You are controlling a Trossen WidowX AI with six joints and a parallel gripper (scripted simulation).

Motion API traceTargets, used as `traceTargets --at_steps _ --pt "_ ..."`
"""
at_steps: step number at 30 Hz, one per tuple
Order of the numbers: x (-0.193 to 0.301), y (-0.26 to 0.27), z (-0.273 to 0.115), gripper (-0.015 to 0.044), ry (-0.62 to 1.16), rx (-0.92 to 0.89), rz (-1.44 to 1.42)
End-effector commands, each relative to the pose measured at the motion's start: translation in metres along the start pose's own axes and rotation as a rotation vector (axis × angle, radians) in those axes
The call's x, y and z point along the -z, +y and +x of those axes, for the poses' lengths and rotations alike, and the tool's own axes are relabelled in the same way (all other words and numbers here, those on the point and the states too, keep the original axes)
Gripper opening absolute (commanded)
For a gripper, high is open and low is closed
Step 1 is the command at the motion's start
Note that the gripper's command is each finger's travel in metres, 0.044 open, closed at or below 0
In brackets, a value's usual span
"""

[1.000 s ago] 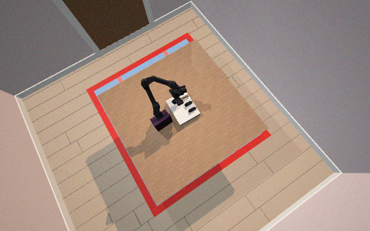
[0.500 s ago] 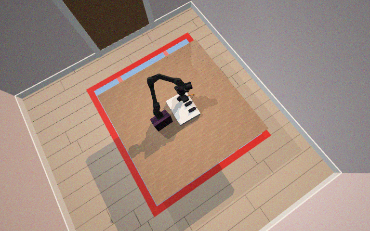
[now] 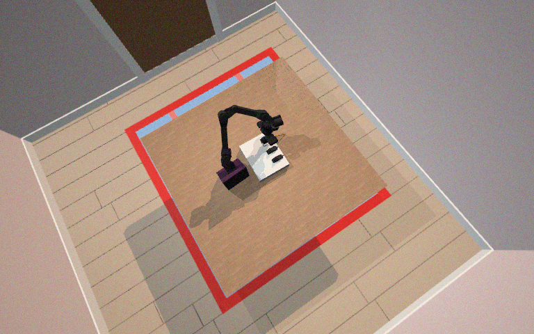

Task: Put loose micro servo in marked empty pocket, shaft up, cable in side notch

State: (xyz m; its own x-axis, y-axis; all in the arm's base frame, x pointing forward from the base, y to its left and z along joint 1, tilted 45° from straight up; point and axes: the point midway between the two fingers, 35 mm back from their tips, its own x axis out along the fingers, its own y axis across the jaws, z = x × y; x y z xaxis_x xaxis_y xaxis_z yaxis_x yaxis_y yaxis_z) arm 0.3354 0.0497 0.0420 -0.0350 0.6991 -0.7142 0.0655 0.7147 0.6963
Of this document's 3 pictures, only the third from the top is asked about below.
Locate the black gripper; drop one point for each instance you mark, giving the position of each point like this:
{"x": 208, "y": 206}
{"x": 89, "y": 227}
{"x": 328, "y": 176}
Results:
{"x": 270, "y": 137}

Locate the white flat rectangular block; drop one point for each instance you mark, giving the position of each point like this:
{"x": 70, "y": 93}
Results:
{"x": 265, "y": 160}

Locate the black micro servo with orange cable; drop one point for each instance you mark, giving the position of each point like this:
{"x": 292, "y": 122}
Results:
{"x": 264, "y": 141}

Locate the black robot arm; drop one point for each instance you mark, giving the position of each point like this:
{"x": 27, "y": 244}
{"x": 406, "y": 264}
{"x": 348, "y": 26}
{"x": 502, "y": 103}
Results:
{"x": 223, "y": 116}

